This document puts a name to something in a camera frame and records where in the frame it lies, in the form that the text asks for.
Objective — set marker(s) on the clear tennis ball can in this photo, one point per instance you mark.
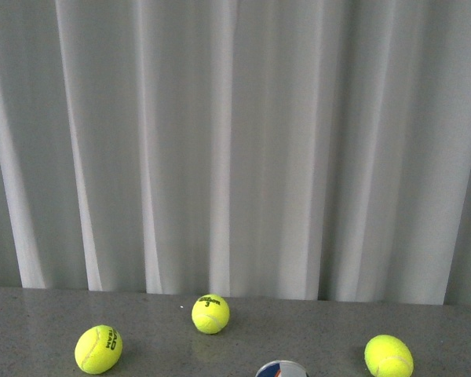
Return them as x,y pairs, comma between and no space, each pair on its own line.
282,368

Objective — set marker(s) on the Wilson yellow tennis ball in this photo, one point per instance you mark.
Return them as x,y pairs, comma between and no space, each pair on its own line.
210,314

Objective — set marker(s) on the Head Team yellow tennis ball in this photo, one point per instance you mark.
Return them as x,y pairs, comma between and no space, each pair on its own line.
98,349

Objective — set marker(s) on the plain yellow tennis ball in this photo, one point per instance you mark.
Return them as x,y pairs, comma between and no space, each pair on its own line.
386,355

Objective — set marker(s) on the white pleated curtain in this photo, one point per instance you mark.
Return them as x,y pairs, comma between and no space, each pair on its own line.
289,149

